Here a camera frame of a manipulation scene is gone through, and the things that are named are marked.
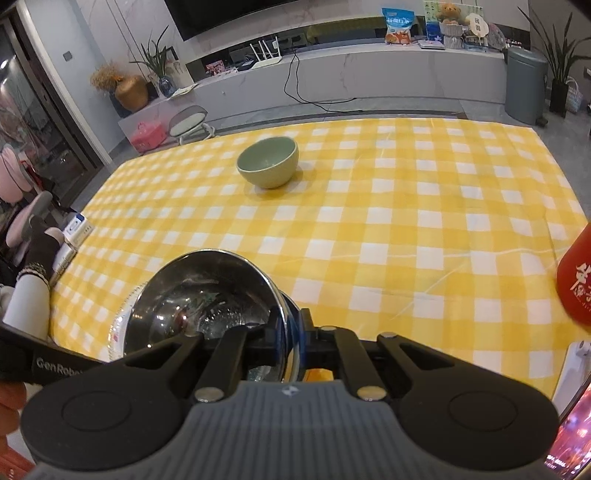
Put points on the golden vase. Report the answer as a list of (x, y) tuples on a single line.
[(131, 92)]

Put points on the round paper fan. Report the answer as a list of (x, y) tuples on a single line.
[(477, 25)]

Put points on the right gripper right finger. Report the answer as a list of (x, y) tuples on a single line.
[(340, 351)]

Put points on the pink plastic basket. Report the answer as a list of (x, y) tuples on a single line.
[(148, 136)]

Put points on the small white blue box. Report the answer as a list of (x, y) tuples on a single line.
[(77, 230)]

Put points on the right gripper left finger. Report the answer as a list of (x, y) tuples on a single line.
[(224, 371)]

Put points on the orange steel bowl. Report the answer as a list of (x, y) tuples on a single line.
[(318, 375)]

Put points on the white tv cabinet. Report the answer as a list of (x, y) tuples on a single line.
[(337, 77)]

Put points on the white wifi router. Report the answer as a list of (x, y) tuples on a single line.
[(266, 53)]

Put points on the black television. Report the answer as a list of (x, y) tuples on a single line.
[(193, 17)]

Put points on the grey trash bin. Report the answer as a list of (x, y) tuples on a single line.
[(525, 84)]

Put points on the red mug wooden handle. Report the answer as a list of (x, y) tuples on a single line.
[(574, 278)]

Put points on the teddy bear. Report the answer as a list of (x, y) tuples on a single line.
[(449, 13)]

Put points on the yellow checkered tablecloth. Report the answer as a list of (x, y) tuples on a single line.
[(445, 231)]

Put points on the green ceramic bowl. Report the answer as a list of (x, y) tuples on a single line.
[(269, 163)]

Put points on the tall potted plant right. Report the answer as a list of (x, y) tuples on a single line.
[(562, 52)]

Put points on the white fruity painted plate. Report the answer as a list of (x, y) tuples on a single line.
[(117, 331)]

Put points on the blue steel bowl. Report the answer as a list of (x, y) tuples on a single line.
[(210, 291)]

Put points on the potted green plant left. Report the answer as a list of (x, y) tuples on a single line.
[(154, 57)]

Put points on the smartphone on stand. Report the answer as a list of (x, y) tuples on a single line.
[(570, 454)]

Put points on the blue snack bag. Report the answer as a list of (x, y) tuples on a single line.
[(399, 23)]

